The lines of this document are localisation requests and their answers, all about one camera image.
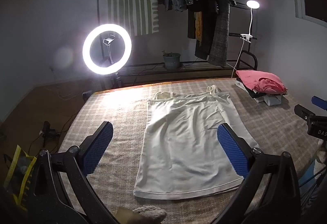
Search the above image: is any plaid beige blanket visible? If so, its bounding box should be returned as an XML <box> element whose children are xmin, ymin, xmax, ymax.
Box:
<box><xmin>57</xmin><ymin>77</ymin><xmax>327</xmax><ymax>224</ymax></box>

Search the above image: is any black floor cable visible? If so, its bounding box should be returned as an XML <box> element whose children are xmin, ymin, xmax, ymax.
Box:
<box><xmin>28</xmin><ymin>109</ymin><xmax>85</xmax><ymax>154</ymax></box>

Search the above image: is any black device on floor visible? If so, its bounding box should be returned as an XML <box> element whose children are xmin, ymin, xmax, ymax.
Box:
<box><xmin>39</xmin><ymin>121</ymin><xmax>60</xmax><ymax>146</ymax></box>

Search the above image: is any yellow hanging garment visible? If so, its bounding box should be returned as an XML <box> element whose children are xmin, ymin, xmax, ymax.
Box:
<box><xmin>193</xmin><ymin>11</ymin><xmax>203</xmax><ymax>42</ymax></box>

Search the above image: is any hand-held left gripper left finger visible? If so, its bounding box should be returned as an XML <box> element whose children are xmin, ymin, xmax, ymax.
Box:
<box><xmin>27</xmin><ymin>121</ymin><xmax>114</xmax><ymax>224</ymax></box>

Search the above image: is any yellow bag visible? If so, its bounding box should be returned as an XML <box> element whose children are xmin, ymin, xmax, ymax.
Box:
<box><xmin>3</xmin><ymin>145</ymin><xmax>37</xmax><ymax>210</ymax></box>

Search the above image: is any potted plant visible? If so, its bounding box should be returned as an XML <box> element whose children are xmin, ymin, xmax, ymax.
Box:
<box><xmin>162</xmin><ymin>50</ymin><xmax>181</xmax><ymax>70</ymax></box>

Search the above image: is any white camisole top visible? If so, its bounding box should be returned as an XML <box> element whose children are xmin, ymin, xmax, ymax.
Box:
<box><xmin>133</xmin><ymin>85</ymin><xmax>260</xmax><ymax>200</ymax></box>

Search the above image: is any black metal clothes rack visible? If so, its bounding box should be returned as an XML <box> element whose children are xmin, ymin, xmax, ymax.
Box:
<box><xmin>96</xmin><ymin>0</ymin><xmax>258</xmax><ymax>84</ymax></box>

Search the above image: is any pink garment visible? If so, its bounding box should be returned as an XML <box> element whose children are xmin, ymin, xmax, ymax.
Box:
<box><xmin>235</xmin><ymin>70</ymin><xmax>288</xmax><ymax>94</ymax></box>

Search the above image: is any black folded garment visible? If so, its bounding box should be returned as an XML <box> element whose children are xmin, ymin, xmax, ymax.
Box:
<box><xmin>249</xmin><ymin>89</ymin><xmax>269</xmax><ymax>100</ymax></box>

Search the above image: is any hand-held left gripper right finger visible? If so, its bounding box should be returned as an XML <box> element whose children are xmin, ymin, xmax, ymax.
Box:
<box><xmin>212</xmin><ymin>122</ymin><xmax>302</xmax><ymax>224</ymax></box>

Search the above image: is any white folded garment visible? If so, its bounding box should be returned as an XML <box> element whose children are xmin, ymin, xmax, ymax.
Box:
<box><xmin>263</xmin><ymin>94</ymin><xmax>283</xmax><ymax>106</ymax></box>

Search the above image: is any black ring light stand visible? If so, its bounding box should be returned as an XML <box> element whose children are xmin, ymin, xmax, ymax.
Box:
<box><xmin>101</xmin><ymin>57</ymin><xmax>123</xmax><ymax>92</ymax></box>

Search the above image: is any phone holder clamp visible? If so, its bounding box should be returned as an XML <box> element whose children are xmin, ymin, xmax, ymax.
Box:
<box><xmin>103</xmin><ymin>34</ymin><xmax>115</xmax><ymax>65</ymax></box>

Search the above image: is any grey cloth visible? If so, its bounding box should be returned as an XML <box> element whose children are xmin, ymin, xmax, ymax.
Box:
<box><xmin>133</xmin><ymin>206</ymin><xmax>168</xmax><ymax>224</ymax></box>

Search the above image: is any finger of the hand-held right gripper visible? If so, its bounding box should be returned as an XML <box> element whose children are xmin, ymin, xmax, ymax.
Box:
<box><xmin>294</xmin><ymin>104</ymin><xmax>317</xmax><ymax>125</ymax></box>
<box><xmin>312</xmin><ymin>96</ymin><xmax>327</xmax><ymax>112</ymax></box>

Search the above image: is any white clip lamp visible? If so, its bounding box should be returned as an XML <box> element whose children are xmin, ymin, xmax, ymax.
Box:
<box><xmin>231</xmin><ymin>0</ymin><xmax>260</xmax><ymax>79</ymax></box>

